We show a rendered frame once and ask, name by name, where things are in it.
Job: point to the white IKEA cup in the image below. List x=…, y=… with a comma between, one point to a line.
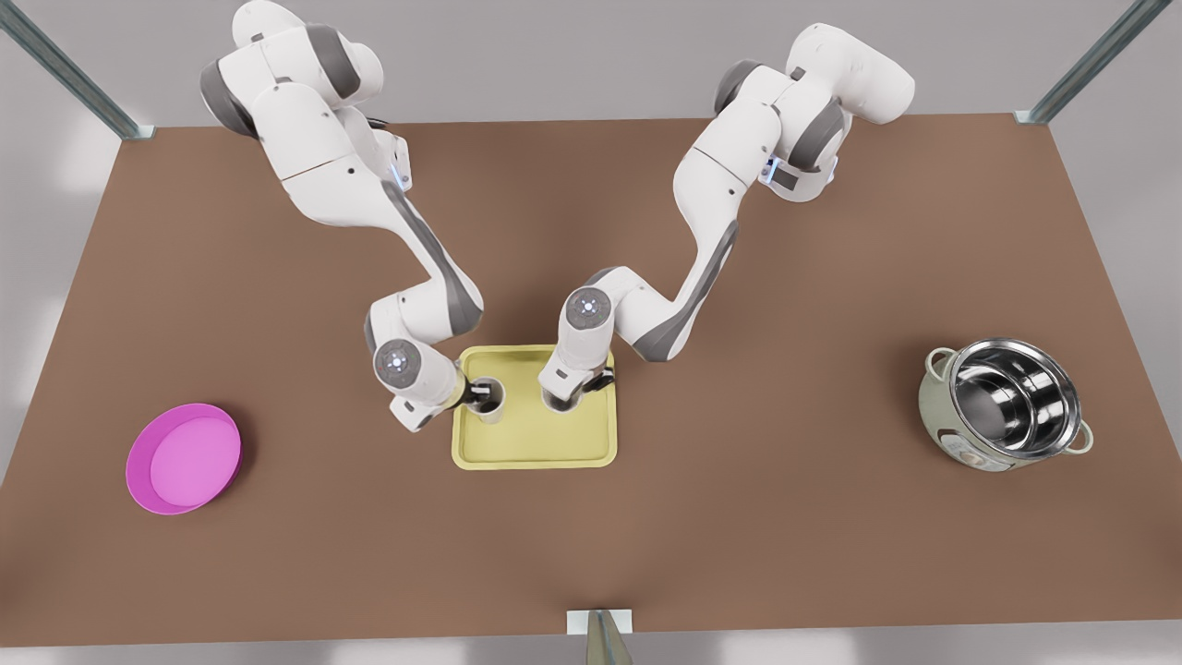
x=563, y=405
x=490, y=409

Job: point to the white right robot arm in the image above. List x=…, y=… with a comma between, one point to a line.
x=319, y=157

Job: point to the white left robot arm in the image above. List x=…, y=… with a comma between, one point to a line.
x=711, y=185

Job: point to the yellow rectangular tray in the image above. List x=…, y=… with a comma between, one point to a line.
x=536, y=434

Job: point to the pink round bowl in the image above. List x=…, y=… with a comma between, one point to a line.
x=185, y=459

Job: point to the steel pot with pale body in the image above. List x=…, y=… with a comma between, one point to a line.
x=1007, y=406

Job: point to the silver frame post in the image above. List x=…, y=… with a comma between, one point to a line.
x=602, y=637
x=1094, y=60
x=65, y=69

